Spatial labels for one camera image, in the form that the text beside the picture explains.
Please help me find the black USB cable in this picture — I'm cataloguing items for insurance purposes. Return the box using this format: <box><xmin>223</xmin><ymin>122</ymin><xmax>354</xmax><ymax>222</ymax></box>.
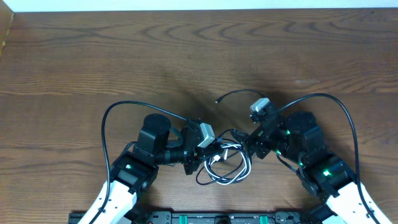
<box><xmin>195</xmin><ymin>89</ymin><xmax>266</xmax><ymax>187</ymax></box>

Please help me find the camera black cable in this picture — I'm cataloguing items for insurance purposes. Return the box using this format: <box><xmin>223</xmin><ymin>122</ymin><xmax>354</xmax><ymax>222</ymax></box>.
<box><xmin>278</xmin><ymin>93</ymin><xmax>382</xmax><ymax>224</ymax></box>
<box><xmin>88</xmin><ymin>100</ymin><xmax>190</xmax><ymax>224</ymax></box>

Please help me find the right camera black cable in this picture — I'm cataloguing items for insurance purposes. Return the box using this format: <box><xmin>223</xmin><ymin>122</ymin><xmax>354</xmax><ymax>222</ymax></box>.
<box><xmin>278</xmin><ymin>93</ymin><xmax>382</xmax><ymax>224</ymax></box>

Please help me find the cardboard box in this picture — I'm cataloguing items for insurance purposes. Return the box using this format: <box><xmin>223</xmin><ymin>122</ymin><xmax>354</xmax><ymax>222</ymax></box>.
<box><xmin>0</xmin><ymin>0</ymin><xmax>14</xmax><ymax>55</ymax></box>

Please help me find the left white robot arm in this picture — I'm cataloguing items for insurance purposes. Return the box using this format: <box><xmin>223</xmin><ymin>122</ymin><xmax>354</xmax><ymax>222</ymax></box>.
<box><xmin>80</xmin><ymin>114</ymin><xmax>223</xmax><ymax>223</ymax></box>

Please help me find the left camera black cable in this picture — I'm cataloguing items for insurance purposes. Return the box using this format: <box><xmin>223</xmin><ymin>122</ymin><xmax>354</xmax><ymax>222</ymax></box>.
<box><xmin>88</xmin><ymin>100</ymin><xmax>190</xmax><ymax>224</ymax></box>

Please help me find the black and white striped cable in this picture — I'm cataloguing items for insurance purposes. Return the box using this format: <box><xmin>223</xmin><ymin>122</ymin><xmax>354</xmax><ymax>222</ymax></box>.
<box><xmin>203</xmin><ymin>141</ymin><xmax>252</xmax><ymax>186</ymax></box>

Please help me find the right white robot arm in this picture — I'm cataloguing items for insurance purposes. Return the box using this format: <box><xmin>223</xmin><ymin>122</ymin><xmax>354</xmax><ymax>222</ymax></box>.
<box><xmin>232</xmin><ymin>103</ymin><xmax>390</xmax><ymax>223</ymax></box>

